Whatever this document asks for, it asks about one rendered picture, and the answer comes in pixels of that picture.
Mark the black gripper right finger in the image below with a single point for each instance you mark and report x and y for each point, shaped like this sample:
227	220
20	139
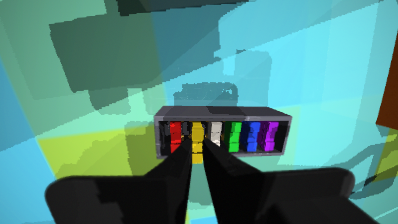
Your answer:
242	194

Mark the dark grey fuse block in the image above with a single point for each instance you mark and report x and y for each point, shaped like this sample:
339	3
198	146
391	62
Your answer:
245	131

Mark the white fuse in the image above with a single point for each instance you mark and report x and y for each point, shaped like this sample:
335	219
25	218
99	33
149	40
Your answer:
214	129

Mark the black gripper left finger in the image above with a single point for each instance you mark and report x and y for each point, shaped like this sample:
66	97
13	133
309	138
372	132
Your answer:
158	197

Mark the red fuse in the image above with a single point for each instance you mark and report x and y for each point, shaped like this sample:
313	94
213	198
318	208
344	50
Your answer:
175	133

